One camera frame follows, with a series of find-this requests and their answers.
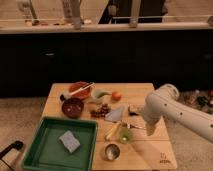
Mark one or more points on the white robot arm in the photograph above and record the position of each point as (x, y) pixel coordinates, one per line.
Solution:
(164, 102)

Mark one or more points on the orange fruit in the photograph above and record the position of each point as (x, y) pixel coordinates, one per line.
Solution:
(116, 96)

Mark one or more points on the bunch of dark grapes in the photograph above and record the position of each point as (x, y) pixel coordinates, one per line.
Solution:
(101, 111)

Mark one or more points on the light green cup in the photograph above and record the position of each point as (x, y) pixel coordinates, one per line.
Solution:
(125, 135)

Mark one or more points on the wooden table top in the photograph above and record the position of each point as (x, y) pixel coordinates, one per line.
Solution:
(143, 152)

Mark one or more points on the blue grey sponge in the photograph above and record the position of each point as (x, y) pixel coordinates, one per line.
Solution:
(70, 142)

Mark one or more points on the small metal cup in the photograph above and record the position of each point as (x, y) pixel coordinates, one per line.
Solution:
(112, 152)

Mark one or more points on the green plastic tray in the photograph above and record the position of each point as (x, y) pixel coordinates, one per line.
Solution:
(47, 153)

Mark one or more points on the yellow handled knife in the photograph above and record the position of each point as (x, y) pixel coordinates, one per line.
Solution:
(112, 131)

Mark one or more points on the black handle object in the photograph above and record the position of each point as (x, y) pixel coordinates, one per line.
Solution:
(17, 145)

